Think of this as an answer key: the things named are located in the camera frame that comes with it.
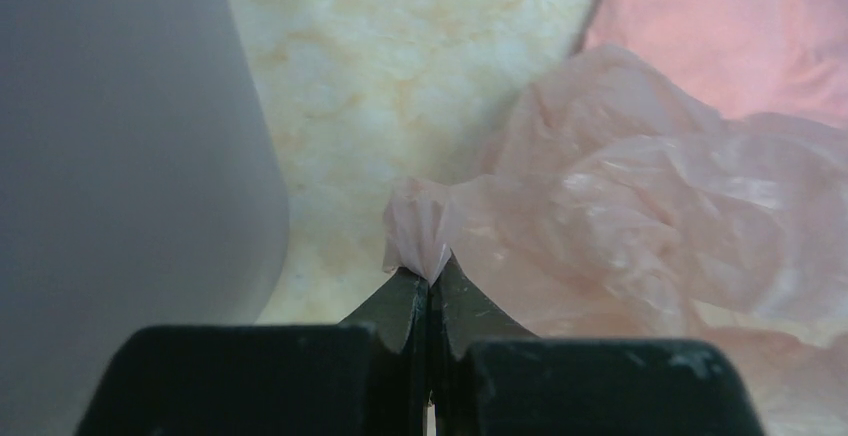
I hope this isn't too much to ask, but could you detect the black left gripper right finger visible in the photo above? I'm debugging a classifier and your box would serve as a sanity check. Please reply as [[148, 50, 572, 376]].
[[429, 260, 764, 435]]

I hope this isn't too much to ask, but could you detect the folded pink cloth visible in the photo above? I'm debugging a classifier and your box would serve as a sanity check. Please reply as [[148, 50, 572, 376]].
[[584, 0, 847, 128]]

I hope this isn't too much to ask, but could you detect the grey plastic trash bin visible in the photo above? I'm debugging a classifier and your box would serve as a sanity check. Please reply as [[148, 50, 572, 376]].
[[1, 0, 288, 435]]

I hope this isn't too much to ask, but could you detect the translucent pink trash bag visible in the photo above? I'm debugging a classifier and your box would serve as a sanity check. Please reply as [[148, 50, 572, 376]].
[[384, 46, 847, 435]]

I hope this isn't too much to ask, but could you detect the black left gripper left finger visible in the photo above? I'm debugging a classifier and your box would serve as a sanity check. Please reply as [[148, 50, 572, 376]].
[[76, 269, 429, 435]]

